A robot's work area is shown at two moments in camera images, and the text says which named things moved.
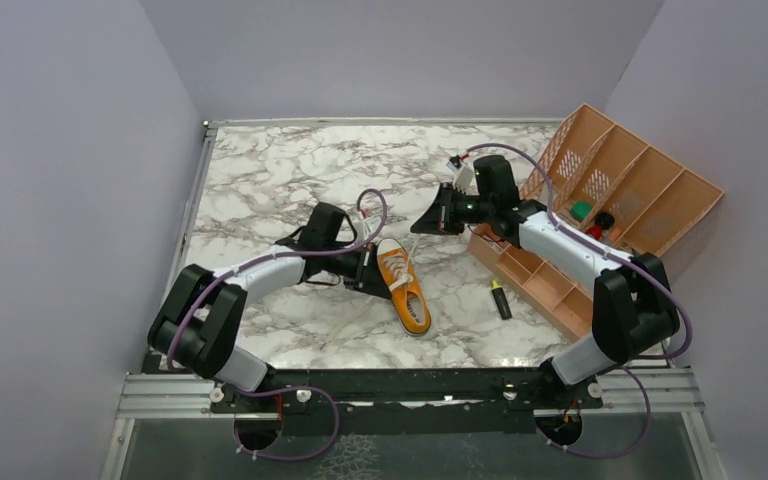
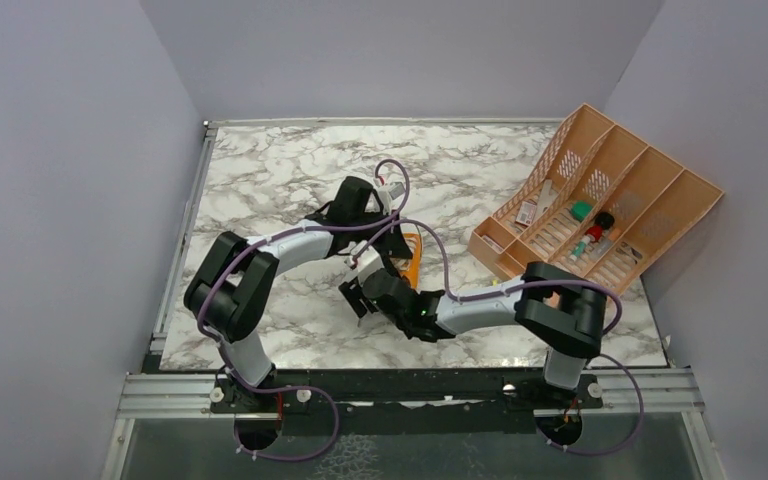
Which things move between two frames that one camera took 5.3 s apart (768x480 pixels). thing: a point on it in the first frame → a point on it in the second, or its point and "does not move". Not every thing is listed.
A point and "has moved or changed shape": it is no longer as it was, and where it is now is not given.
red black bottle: [603, 221] does not move
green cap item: [580, 209] does not move
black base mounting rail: [410, 401] does not move
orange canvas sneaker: [409, 304] has moved or changed shape
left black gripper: [373, 280] → [394, 244]
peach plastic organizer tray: [650, 200] does not move
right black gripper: [439, 218] → [353, 292]
